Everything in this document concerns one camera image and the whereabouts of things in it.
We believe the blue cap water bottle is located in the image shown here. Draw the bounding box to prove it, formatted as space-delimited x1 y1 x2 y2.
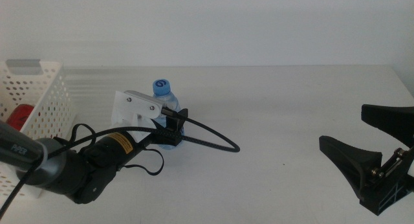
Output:
151 78 185 150

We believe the red soda can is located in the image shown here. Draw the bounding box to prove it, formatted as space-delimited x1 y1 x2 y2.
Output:
6 104 36 131

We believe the white perforated plastic basket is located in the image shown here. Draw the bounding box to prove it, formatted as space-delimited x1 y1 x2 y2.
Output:
0 58 77 199

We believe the thin black cable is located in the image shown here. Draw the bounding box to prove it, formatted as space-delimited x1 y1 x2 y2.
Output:
69 122 165 176

